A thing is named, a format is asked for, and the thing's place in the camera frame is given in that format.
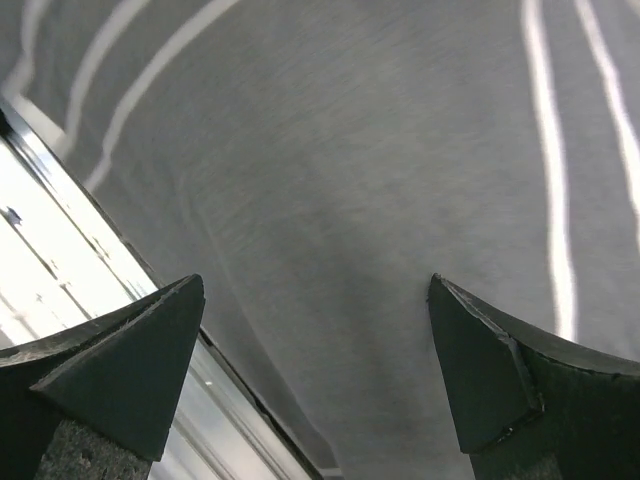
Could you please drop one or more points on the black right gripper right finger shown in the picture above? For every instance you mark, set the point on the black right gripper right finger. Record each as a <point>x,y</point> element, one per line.
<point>527,404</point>

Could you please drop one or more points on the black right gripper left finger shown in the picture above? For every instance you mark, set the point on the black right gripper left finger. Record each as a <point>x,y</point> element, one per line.
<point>96,401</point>

